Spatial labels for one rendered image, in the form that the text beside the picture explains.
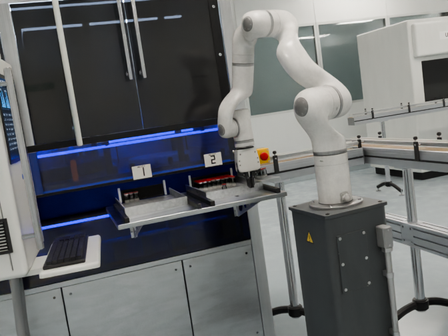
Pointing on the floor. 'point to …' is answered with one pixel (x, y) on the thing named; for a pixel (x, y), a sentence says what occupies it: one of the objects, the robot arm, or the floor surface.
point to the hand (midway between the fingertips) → (251, 183)
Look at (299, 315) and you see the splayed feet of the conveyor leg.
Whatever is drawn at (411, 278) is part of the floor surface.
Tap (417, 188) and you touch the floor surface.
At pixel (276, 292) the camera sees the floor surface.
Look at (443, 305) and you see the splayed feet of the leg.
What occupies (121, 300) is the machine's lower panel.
